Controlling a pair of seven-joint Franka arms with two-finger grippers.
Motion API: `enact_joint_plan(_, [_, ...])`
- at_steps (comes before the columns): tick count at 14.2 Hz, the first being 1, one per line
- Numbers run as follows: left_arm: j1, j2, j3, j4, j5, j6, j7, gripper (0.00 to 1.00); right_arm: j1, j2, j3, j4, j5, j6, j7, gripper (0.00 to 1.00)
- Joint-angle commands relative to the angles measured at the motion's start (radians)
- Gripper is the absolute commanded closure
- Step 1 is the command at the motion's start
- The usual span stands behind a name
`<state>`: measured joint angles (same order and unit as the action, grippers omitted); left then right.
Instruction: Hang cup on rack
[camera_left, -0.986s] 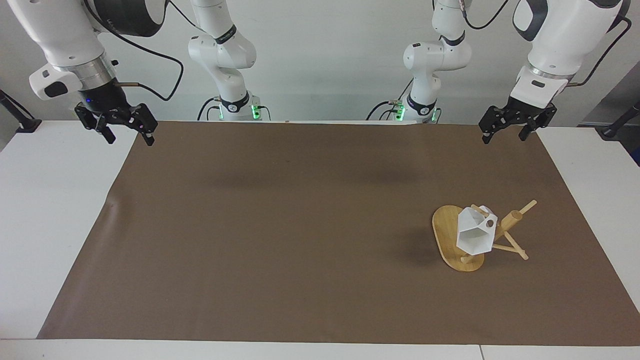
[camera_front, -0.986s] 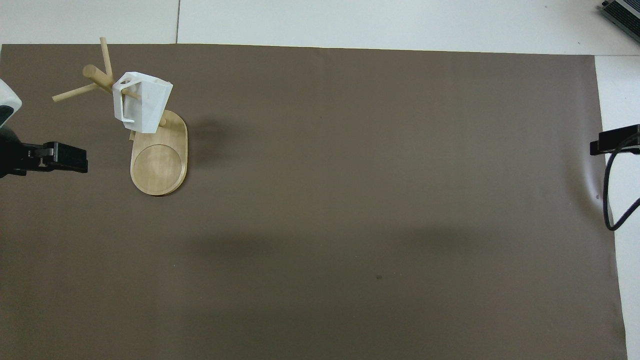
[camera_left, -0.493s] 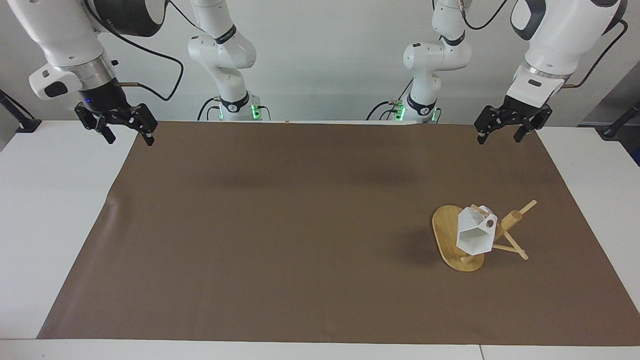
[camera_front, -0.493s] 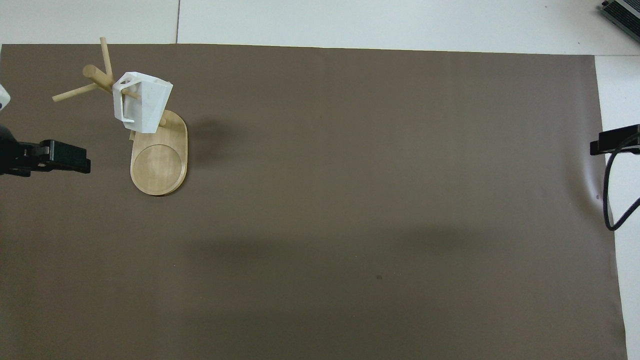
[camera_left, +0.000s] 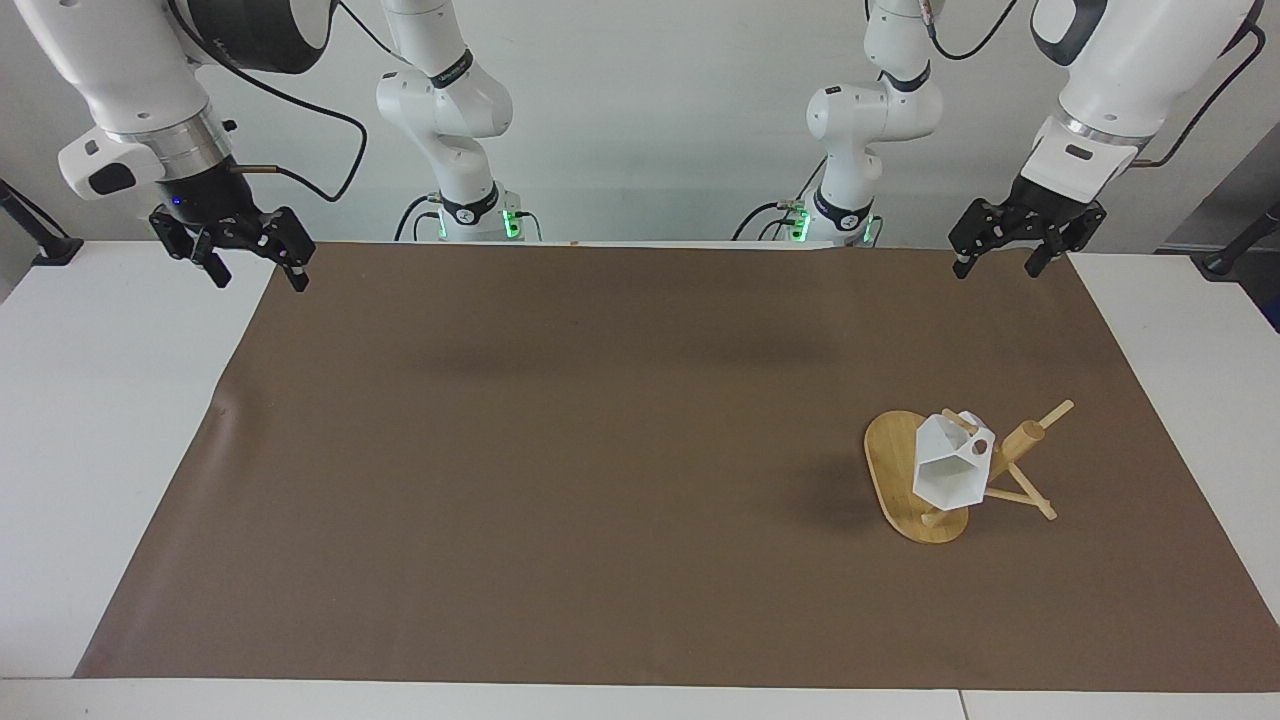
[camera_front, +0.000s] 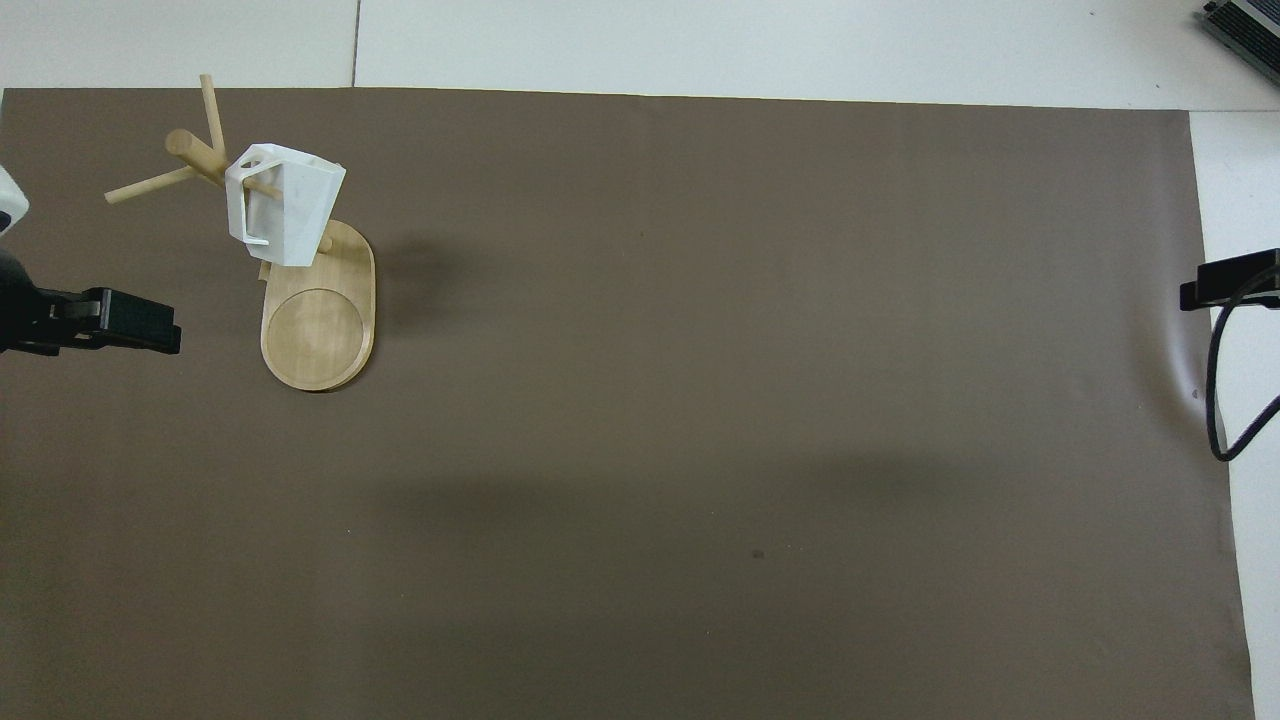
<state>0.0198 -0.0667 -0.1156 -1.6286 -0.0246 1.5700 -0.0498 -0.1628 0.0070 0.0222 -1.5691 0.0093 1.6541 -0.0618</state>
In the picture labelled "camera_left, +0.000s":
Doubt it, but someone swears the black cable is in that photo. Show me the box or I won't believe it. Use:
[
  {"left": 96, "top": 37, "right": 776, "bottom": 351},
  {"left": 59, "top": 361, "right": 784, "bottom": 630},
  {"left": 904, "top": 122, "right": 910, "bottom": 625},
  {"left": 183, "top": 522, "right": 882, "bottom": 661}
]
[
  {"left": 925, "top": 0, "right": 1019, "bottom": 61},
  {"left": 394, "top": 193, "right": 443, "bottom": 243},
  {"left": 1132, "top": 20, "right": 1266, "bottom": 169},
  {"left": 165, "top": 0, "right": 369, "bottom": 204},
  {"left": 732, "top": 160, "right": 829, "bottom": 243},
  {"left": 335, "top": 0, "right": 403, "bottom": 63}
]

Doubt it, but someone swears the white faceted cup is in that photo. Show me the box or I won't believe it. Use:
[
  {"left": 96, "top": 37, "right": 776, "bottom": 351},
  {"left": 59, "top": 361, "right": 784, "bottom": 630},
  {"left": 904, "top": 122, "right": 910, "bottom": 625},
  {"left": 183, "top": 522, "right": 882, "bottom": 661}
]
[{"left": 911, "top": 407, "right": 998, "bottom": 510}]

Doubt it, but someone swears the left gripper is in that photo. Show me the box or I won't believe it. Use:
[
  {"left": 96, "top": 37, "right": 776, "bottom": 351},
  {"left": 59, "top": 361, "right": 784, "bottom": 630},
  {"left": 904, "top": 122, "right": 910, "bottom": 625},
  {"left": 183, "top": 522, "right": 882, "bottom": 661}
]
[{"left": 947, "top": 176, "right": 1107, "bottom": 280}]

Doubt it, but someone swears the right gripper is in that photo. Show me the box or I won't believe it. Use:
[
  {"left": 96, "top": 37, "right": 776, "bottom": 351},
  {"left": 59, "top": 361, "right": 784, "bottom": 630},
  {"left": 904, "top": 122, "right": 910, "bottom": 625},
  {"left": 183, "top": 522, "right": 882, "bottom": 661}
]
[{"left": 149, "top": 158, "right": 317, "bottom": 294}]

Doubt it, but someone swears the black stand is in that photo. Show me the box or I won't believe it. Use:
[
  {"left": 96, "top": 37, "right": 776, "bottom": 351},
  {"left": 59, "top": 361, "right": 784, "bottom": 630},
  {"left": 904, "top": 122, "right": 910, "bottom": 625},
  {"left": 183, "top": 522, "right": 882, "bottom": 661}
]
[
  {"left": 1198, "top": 200, "right": 1280, "bottom": 283},
  {"left": 0, "top": 178, "right": 85, "bottom": 268}
]

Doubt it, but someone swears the wooden cup rack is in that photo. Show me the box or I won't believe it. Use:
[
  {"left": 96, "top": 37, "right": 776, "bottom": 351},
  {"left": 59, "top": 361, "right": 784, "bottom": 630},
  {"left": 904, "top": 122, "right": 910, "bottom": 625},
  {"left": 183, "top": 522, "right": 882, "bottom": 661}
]
[{"left": 863, "top": 399, "right": 1077, "bottom": 545}]

